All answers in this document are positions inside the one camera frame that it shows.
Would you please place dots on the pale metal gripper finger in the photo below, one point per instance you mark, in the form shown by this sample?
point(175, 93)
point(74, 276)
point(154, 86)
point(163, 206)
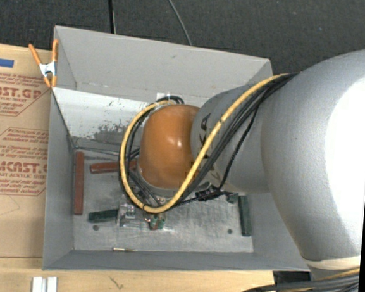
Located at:
point(128, 222)
point(129, 211)

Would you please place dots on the dark green flat block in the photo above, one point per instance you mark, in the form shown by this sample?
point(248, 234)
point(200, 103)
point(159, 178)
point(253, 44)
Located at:
point(245, 216)
point(103, 215)

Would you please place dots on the small brass rod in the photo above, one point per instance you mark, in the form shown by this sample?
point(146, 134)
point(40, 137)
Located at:
point(123, 249)

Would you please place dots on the red-brown flat block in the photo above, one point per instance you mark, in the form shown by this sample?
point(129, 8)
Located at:
point(104, 167)
point(79, 184)

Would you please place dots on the brown cardboard board red print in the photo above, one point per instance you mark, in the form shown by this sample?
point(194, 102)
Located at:
point(17, 146)

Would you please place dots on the grey metal bin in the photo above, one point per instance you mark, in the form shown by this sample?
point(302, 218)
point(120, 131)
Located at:
point(113, 69)

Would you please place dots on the black cylinder on white bracket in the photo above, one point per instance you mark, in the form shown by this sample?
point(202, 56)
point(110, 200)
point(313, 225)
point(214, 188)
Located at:
point(206, 195)

